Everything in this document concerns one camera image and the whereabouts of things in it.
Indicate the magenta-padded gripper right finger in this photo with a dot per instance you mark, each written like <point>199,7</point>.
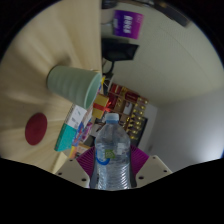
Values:
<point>140,159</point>

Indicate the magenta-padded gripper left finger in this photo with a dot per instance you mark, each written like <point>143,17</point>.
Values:
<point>86,161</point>

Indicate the clear plastic water bottle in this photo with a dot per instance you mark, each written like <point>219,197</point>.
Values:
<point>112,156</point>

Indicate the black framed glass door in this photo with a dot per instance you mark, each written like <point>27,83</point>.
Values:
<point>143,128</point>

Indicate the teal book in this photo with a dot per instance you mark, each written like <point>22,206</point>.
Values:
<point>65,138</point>

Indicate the yellow gift box red ribbon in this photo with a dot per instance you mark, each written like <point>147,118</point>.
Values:
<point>100,105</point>

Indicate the flat round red coaster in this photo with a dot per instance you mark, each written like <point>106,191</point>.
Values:
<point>36,129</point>

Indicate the wooden shelf unit with trophies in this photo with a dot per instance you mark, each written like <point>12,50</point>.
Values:
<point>125,100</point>

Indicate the pale green ribbed cup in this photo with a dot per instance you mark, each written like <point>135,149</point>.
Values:
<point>70,85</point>

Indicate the black mesh office chair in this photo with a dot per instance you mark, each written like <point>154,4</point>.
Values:
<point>118,50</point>

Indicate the purple sign board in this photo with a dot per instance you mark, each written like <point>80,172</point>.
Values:
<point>127,24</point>

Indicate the black chair armrest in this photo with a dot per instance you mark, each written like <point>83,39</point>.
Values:
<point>108,3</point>

